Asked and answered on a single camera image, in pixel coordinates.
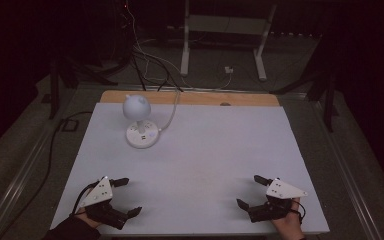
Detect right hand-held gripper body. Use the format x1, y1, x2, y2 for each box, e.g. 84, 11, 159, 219
247, 178, 309, 224

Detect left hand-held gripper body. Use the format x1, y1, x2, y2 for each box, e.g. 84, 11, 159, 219
79, 176, 130, 231

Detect person's left hand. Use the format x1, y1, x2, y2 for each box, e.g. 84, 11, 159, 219
75, 207, 103, 230

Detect person's right hand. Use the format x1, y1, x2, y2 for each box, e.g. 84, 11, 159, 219
271, 197, 307, 240

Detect white desk lamp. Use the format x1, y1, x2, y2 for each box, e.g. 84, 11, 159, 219
122, 93, 160, 150

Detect white table mat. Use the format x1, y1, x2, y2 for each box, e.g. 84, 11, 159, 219
50, 101, 331, 236

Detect black floor box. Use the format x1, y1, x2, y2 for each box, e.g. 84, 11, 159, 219
61, 118, 80, 132

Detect black tripod stand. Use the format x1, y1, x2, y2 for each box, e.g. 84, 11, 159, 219
269, 63, 340, 133

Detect white metal stand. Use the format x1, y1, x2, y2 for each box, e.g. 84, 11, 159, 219
180, 0, 278, 82

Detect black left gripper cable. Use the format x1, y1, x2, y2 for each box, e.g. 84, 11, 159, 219
71, 180, 100, 216

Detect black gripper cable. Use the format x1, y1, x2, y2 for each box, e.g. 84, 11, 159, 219
289, 199, 307, 225
71, 180, 100, 216

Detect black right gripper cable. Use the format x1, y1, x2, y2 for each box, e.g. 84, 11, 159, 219
289, 199, 307, 225

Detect black floor cable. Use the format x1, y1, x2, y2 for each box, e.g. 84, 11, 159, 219
0, 110, 94, 240

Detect white lamp cable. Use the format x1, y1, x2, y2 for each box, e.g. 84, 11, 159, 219
157, 89, 182, 133

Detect black cable bundle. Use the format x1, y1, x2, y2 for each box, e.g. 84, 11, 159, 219
130, 49, 184, 93

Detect thin white floor cable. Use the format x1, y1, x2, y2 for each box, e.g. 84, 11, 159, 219
125, 0, 233, 91

